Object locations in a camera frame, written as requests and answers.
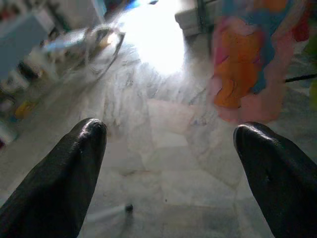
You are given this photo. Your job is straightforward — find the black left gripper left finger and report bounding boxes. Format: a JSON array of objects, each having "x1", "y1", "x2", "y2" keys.
[{"x1": 0, "y1": 118, "x2": 108, "y2": 238}]

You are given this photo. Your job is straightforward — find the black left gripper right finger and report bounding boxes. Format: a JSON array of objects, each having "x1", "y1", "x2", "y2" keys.
[{"x1": 233, "y1": 121, "x2": 317, "y2": 238}]

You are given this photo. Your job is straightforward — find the green garment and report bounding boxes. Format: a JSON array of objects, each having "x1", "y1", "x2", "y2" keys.
[{"x1": 303, "y1": 37, "x2": 317, "y2": 112}]

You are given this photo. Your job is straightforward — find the pink garment orange print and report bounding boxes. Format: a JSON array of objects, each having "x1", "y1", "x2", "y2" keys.
[{"x1": 210, "y1": 0, "x2": 317, "y2": 123}]

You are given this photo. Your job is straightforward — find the grey folding table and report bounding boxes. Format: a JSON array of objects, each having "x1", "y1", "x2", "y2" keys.
[{"x1": 0, "y1": 12, "x2": 134, "y2": 224}]

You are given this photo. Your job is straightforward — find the grey baby bouncer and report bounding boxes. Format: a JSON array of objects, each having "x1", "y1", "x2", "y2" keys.
[{"x1": 42, "y1": 24, "x2": 126, "y2": 82}]

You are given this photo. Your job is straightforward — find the black metal drying rack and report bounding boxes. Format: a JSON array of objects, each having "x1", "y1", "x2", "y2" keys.
[{"x1": 197, "y1": 0, "x2": 317, "y2": 83}]

